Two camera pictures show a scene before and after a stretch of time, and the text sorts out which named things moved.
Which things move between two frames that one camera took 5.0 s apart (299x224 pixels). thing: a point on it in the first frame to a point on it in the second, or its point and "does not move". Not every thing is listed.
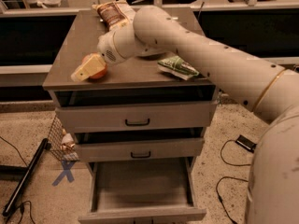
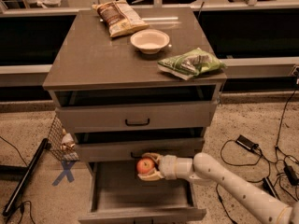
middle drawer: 140,149 does not move
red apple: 99,75 to 145,164
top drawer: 138,117 does not move
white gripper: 106,49 to 167,167
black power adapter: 246,144 does not move
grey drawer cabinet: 138,127 does not move
